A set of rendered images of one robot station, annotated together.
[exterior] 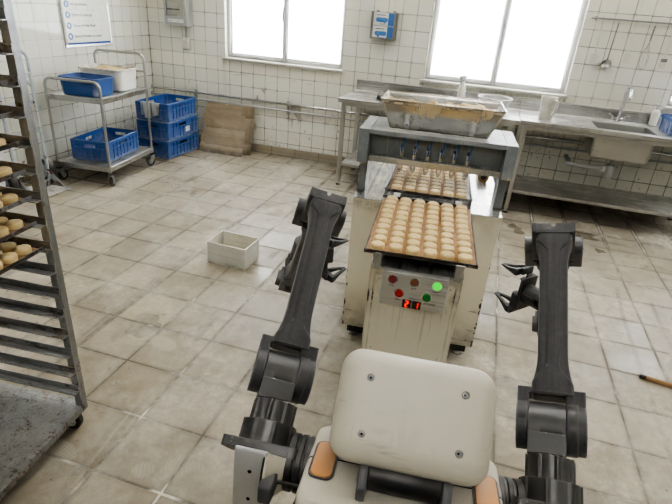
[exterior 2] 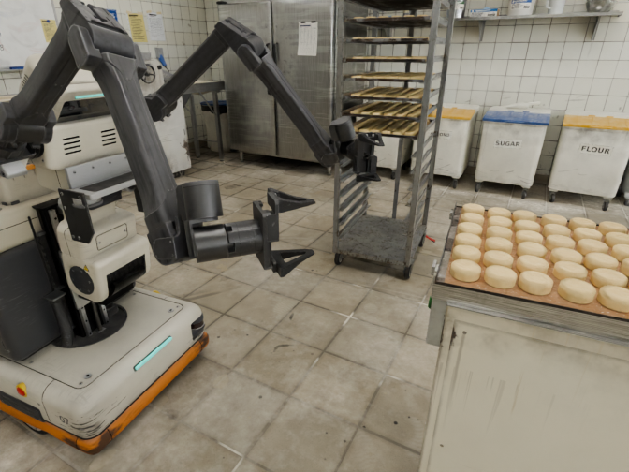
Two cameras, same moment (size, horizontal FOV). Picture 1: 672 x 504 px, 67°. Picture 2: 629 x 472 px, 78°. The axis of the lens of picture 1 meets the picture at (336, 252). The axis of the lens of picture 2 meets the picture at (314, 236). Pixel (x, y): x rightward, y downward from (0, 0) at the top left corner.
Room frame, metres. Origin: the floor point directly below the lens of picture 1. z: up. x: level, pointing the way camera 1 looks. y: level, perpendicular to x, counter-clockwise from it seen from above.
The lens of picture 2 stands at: (1.49, -1.10, 1.26)
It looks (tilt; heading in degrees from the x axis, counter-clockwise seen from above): 25 degrees down; 104
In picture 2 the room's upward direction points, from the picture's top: straight up
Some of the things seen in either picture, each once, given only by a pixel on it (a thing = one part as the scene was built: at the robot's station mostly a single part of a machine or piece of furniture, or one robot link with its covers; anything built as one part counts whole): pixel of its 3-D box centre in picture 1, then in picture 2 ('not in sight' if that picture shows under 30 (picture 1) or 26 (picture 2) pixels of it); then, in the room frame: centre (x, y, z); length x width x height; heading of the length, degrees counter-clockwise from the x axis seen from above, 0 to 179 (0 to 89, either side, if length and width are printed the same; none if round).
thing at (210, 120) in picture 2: not in sight; (223, 125); (-1.11, 4.09, 0.33); 0.54 x 0.53 x 0.66; 165
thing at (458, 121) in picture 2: not in sight; (443, 144); (1.83, 3.26, 0.38); 0.64 x 0.54 x 0.77; 76
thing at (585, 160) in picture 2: not in sight; (588, 158); (3.08, 2.93, 0.38); 0.64 x 0.54 x 0.77; 73
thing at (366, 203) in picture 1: (421, 235); not in sight; (2.92, -0.53, 0.42); 1.28 x 0.72 x 0.84; 170
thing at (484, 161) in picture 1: (432, 164); not in sight; (2.45, -0.44, 1.01); 0.72 x 0.33 x 0.34; 80
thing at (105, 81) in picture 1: (87, 84); not in sight; (4.64, 2.35, 0.88); 0.40 x 0.30 x 0.16; 79
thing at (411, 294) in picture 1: (413, 290); (444, 288); (1.60, -0.29, 0.77); 0.24 x 0.04 x 0.14; 80
